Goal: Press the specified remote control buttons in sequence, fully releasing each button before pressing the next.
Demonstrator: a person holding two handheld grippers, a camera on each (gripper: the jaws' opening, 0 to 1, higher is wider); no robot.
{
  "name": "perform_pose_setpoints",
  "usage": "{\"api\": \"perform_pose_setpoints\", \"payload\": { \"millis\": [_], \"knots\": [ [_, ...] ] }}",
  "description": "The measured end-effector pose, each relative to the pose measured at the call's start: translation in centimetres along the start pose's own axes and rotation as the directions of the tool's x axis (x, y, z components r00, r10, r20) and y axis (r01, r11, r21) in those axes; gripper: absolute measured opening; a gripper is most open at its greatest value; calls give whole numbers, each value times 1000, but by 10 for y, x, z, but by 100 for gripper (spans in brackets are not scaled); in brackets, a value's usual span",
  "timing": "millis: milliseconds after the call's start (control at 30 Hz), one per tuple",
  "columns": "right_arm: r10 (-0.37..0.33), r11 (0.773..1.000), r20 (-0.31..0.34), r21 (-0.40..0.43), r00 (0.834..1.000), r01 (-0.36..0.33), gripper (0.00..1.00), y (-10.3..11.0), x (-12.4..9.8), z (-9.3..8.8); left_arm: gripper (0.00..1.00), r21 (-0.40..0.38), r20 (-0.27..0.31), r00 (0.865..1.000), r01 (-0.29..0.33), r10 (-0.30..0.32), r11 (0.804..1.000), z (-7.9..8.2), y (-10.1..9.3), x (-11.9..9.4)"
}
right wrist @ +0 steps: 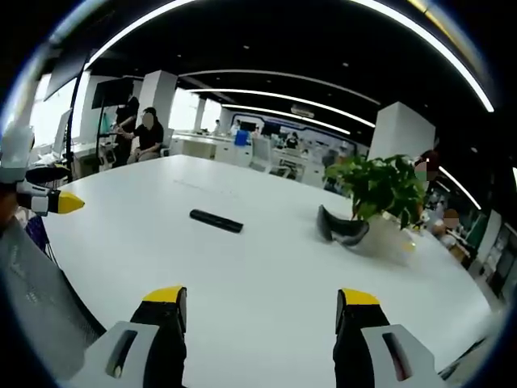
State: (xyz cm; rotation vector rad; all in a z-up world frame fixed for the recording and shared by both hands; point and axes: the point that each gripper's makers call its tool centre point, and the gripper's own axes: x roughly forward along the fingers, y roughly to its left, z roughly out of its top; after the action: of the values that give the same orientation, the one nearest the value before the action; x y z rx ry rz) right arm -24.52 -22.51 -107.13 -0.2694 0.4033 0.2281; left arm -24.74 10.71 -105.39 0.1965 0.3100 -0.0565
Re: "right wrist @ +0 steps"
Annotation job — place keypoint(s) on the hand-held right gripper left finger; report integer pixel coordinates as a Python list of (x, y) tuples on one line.
[(161, 335)]

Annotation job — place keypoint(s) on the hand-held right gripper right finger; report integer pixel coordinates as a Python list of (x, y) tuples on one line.
[(363, 335)]

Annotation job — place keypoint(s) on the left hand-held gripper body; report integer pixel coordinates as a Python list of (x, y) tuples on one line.
[(16, 155)]

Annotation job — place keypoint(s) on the black remote control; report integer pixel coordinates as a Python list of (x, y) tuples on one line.
[(216, 220)]

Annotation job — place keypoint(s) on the black floor stand pole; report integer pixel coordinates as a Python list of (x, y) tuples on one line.
[(74, 121)]

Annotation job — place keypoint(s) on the grey mesh office chair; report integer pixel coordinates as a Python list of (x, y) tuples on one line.
[(40, 299)]

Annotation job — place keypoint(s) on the black and grey headset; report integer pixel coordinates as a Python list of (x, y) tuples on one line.
[(341, 230)]

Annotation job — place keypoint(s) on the green potted plant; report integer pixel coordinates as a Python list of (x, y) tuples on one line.
[(383, 202)]

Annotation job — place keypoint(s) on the blue box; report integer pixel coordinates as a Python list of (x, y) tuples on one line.
[(241, 137)]

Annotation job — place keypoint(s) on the white office chair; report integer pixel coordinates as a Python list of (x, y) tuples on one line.
[(260, 154)]

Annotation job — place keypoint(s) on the black wall monitor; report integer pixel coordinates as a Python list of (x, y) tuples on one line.
[(111, 92)]

